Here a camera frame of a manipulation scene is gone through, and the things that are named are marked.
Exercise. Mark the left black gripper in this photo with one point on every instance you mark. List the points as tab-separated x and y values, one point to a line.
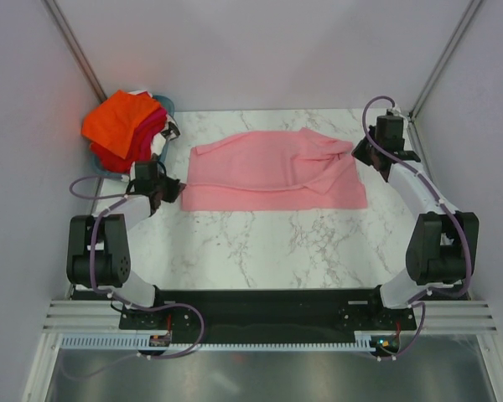
175	188

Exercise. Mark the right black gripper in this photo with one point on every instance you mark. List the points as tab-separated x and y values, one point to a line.
360	153

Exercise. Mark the pink t shirt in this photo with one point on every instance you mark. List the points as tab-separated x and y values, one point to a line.
273	171

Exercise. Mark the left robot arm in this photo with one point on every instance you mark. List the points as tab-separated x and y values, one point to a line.
98	255

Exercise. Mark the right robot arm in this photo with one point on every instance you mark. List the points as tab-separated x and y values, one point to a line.
441	251

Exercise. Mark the magenta t shirt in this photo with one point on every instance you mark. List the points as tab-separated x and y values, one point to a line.
152	124

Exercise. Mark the orange t shirt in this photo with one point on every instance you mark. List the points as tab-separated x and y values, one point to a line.
112	124

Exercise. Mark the teal laundry basket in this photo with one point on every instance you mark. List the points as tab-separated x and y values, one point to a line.
96	162

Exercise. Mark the left aluminium frame post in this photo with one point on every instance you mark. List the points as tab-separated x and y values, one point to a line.
59	19

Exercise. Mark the aluminium frame post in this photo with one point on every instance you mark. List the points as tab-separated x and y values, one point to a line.
59	19
460	30

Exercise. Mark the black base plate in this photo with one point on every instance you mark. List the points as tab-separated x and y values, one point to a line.
270	315

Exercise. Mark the right aluminium frame post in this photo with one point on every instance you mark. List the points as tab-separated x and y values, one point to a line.
460	30

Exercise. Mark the white slotted cable duct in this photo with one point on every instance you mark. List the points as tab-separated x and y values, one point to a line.
151	343

